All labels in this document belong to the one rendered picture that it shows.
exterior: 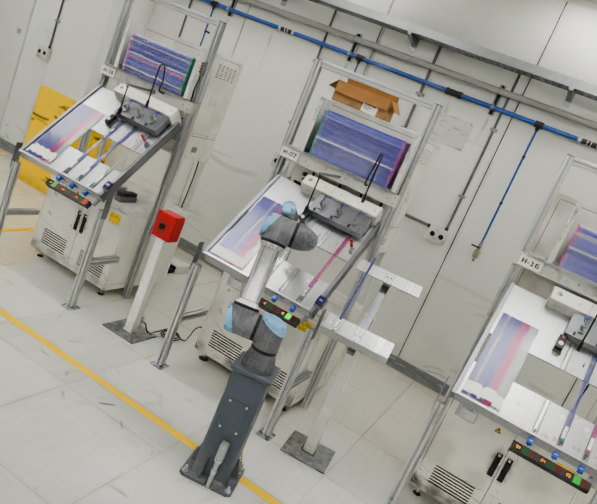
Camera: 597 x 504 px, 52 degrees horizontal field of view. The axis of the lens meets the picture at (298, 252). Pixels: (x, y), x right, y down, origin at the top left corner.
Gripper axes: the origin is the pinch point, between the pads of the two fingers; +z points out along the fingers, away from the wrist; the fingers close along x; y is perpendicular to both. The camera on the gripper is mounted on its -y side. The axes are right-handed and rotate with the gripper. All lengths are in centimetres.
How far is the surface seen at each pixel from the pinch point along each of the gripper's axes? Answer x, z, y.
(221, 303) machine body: 31, 36, -42
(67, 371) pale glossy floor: 57, -9, -120
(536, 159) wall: -80, 91, 175
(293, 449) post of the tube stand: -50, 35, -89
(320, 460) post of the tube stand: -64, 40, -86
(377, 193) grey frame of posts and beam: -24, -2, 47
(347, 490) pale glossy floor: -84, 33, -91
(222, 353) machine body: 19, 52, -64
